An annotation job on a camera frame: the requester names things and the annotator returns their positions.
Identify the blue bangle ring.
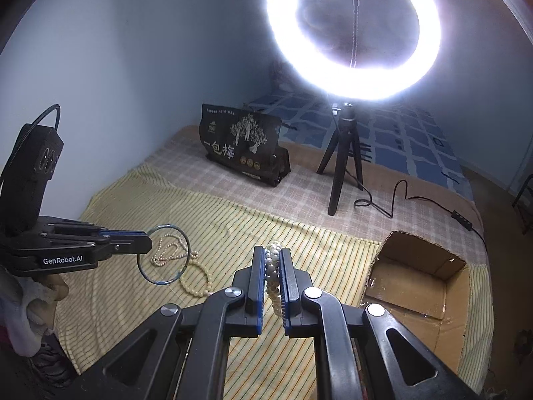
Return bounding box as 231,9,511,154
135,224,192,286

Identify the thick twisted pearl necklace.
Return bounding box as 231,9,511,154
264,240,285,320

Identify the left hand in white glove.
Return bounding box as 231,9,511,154
1,267,69,358

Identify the yellow striped cloth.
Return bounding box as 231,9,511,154
53,162,497,400

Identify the pink plaid bed sheet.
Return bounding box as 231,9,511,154
145,126,488,265

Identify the open cardboard box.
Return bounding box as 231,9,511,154
362,230,470,371

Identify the black printed snack bag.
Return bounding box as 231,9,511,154
199,104,291,187

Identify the black mini tripod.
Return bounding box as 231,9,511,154
317,102,363,216

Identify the thin pearl necklace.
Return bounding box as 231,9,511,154
149,234,200,267

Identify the cream bead bracelet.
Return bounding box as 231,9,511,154
178,261,216,299

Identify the black camera box with cable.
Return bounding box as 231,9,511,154
1,104,63,237

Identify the black power cable with switch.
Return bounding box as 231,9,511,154
353,179,488,255

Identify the white ring light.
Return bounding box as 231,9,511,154
266,0,442,101

